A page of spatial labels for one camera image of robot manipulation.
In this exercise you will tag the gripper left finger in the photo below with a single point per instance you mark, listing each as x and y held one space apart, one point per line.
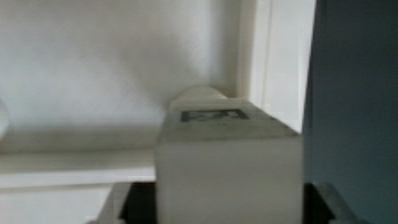
130 204

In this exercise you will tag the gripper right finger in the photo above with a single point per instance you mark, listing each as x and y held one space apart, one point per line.
326 208

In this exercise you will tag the white square tabletop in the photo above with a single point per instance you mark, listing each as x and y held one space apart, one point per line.
100 58

